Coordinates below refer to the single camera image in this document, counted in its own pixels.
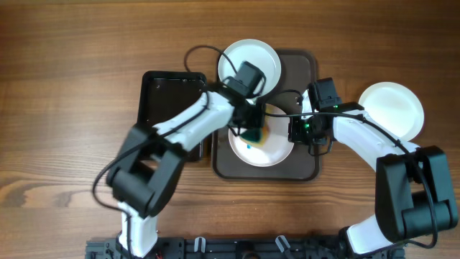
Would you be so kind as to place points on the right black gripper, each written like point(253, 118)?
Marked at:
point(295, 136)

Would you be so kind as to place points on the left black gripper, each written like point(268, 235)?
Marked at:
point(259, 120)

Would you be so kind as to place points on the teal yellow sponge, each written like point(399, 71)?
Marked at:
point(256, 137)

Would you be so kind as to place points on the white plate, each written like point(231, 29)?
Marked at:
point(394, 107)
point(272, 149)
point(261, 55)

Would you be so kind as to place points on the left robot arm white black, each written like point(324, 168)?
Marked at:
point(144, 175)

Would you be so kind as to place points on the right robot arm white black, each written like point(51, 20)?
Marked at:
point(414, 194)

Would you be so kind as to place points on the brown serving tray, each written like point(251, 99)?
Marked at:
point(298, 70)

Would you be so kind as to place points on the black water tray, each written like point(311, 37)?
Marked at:
point(165, 94)

